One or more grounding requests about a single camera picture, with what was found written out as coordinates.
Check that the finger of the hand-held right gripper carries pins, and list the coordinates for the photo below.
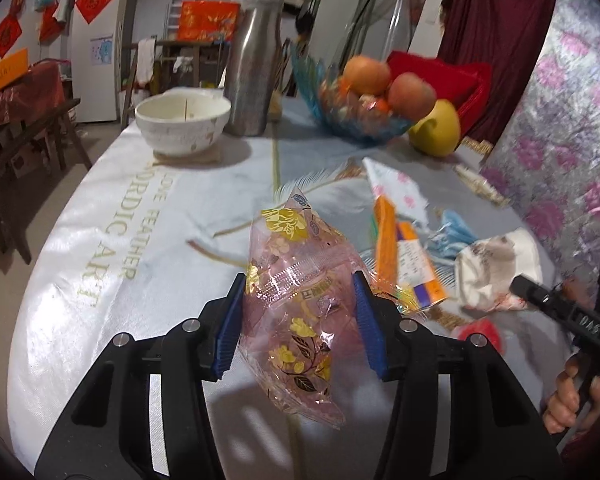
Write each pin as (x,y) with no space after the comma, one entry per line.
(537,294)

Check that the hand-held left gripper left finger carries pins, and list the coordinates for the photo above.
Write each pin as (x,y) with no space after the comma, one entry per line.
(227,330)

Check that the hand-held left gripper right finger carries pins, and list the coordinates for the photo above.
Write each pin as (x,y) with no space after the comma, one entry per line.
(370,330)

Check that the white printed wrapper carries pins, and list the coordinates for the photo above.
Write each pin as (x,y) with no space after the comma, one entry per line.
(495,270)

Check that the pink transparent floral bag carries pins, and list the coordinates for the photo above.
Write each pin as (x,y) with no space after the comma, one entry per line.
(290,280)

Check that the person's right hand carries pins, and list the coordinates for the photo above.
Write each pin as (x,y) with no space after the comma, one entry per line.
(562,410)

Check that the orange and purple box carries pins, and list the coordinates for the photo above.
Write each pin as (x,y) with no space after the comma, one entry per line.
(420,270)

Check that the orange flat packet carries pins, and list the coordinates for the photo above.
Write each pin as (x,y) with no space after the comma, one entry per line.
(386,240)

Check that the blue crumpled wrapper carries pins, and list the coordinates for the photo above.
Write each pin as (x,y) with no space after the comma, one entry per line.
(452,235)

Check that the white pink floral wrapper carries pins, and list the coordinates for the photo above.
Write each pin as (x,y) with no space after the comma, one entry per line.
(397,187)

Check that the pink floral shiny cloth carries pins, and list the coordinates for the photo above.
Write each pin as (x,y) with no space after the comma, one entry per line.
(565,125)

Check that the woven coaster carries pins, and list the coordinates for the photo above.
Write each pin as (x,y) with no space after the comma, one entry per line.
(185,159)

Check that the yellow pomelo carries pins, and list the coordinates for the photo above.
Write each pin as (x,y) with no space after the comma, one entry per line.
(435,130)

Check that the white ceramic bowl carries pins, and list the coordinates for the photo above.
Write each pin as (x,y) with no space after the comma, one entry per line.
(180,125)

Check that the blue glass fruit bowl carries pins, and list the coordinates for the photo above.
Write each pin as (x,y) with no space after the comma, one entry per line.
(350,115)

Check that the dark wooden bench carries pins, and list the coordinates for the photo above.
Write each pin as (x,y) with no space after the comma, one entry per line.
(25,160)

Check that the steel thermos bottle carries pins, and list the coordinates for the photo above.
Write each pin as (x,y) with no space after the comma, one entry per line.
(252,60)

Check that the maroon curtain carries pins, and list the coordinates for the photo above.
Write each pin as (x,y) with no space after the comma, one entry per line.
(495,25)

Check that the white refrigerator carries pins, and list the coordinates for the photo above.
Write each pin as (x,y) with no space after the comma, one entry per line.
(105,70)

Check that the orange gift box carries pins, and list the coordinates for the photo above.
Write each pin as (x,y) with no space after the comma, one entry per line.
(207,21)

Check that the side table with red cover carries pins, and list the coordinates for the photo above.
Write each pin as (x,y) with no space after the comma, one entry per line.
(25,95)

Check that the long orange box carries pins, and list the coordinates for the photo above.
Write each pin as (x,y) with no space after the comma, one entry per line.
(2,75)

